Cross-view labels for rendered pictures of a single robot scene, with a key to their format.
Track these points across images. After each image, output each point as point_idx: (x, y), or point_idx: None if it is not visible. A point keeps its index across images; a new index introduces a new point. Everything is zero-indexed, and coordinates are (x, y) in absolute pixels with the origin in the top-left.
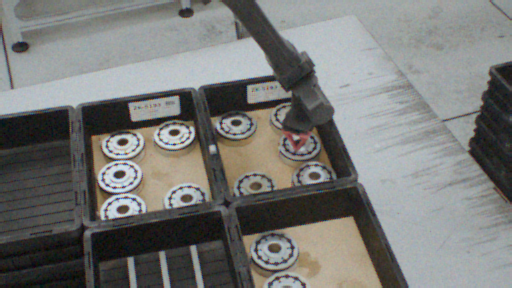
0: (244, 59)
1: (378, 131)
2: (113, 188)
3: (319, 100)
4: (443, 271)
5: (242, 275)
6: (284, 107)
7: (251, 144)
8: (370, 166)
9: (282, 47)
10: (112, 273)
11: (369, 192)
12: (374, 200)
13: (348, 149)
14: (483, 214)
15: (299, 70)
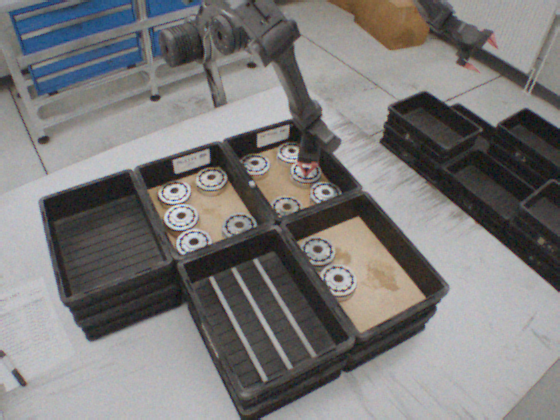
0: (231, 118)
1: (342, 155)
2: (179, 227)
3: (332, 134)
4: (415, 242)
5: (310, 273)
6: (284, 146)
7: (268, 177)
8: None
9: (307, 97)
10: (200, 291)
11: None
12: None
13: None
14: (425, 200)
15: (314, 114)
